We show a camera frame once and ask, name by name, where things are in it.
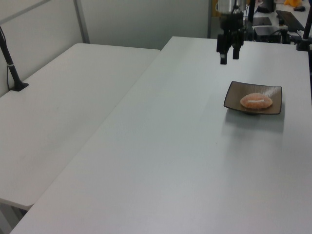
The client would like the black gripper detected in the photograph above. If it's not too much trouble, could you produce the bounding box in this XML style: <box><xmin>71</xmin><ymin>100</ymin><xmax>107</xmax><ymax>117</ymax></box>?
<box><xmin>216</xmin><ymin>11</ymin><xmax>245</xmax><ymax>65</ymax></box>

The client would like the orange sugared bread roll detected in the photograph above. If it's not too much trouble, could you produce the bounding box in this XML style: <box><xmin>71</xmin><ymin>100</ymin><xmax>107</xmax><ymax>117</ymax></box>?
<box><xmin>240</xmin><ymin>93</ymin><xmax>273</xmax><ymax>109</ymax></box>

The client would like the square brown ceramic plate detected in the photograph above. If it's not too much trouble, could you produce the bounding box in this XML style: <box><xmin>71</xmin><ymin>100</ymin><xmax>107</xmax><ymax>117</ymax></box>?
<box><xmin>223</xmin><ymin>80</ymin><xmax>283</xmax><ymax>116</ymax></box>

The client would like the black electronics box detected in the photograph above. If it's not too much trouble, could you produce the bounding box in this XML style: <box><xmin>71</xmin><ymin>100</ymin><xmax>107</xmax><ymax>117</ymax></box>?
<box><xmin>253</xmin><ymin>25</ymin><xmax>289</xmax><ymax>44</ymax></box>

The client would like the black vertical pole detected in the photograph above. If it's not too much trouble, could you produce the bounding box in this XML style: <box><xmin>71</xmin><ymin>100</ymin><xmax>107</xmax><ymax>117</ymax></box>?
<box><xmin>248</xmin><ymin>0</ymin><xmax>256</xmax><ymax>23</ymax></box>

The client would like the black monitor base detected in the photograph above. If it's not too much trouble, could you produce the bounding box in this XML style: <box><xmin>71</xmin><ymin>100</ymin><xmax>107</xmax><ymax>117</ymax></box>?
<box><xmin>257</xmin><ymin>0</ymin><xmax>275</xmax><ymax>14</ymax></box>

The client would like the black computer keyboard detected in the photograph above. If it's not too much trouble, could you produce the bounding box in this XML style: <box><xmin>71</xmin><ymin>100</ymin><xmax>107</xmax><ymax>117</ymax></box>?
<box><xmin>276</xmin><ymin>10</ymin><xmax>306</xmax><ymax>32</ymax></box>

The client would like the grey partition post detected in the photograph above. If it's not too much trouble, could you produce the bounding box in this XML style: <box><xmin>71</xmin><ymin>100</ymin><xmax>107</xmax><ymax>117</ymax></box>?
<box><xmin>207</xmin><ymin>0</ymin><xmax>213</xmax><ymax>39</ymax></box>

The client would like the black camera stand pole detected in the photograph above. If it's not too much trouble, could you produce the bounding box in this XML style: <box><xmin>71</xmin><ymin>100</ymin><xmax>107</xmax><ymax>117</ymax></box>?
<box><xmin>0</xmin><ymin>25</ymin><xmax>30</xmax><ymax>92</ymax></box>

